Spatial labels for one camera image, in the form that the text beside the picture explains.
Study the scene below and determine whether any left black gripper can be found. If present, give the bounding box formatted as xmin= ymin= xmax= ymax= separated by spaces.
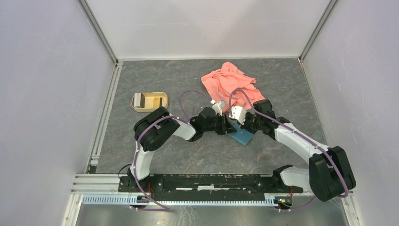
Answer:
xmin=202 ymin=113 xmax=237 ymax=135

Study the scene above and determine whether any blue card holder wallet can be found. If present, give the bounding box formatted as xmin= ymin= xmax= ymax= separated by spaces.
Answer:
xmin=228 ymin=124 xmax=254 ymax=146

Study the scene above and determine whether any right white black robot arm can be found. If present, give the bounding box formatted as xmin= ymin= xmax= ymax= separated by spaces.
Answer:
xmin=230 ymin=99 xmax=357 ymax=202

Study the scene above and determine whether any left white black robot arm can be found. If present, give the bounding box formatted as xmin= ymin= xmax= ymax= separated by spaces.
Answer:
xmin=128 ymin=107 xmax=237 ymax=192

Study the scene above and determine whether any grey card stack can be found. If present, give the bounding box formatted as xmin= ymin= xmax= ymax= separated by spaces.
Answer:
xmin=132 ymin=93 xmax=145 ymax=108

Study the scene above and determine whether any pink crumpled cloth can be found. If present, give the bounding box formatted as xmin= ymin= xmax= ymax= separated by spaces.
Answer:
xmin=201 ymin=62 xmax=265 ymax=112

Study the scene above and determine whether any beige oval tray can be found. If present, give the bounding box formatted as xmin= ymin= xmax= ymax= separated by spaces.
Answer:
xmin=131 ymin=92 xmax=168 ymax=113

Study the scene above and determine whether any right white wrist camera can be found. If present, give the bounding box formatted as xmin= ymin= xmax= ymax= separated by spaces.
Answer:
xmin=229 ymin=106 xmax=247 ymax=125

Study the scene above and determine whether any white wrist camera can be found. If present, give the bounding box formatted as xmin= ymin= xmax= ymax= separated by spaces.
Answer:
xmin=210 ymin=99 xmax=226 ymax=116
xmin=229 ymin=106 xmax=247 ymax=125

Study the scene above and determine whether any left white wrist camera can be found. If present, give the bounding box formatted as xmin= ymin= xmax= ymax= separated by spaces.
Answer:
xmin=210 ymin=99 xmax=226 ymax=116

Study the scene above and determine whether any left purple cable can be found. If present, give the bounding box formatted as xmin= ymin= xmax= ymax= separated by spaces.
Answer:
xmin=132 ymin=90 xmax=215 ymax=212

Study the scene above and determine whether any purple cable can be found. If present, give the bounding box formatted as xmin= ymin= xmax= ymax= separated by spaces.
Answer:
xmin=229 ymin=89 xmax=350 ymax=213
xmin=132 ymin=90 xmax=215 ymax=212

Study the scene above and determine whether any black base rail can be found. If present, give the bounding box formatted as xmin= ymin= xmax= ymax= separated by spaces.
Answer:
xmin=118 ymin=174 xmax=303 ymax=202

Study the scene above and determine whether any white slotted cable duct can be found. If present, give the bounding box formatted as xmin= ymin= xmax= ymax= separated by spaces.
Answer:
xmin=81 ymin=194 xmax=288 ymax=207

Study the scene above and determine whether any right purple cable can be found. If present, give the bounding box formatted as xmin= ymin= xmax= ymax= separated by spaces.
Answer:
xmin=229 ymin=89 xmax=350 ymax=213

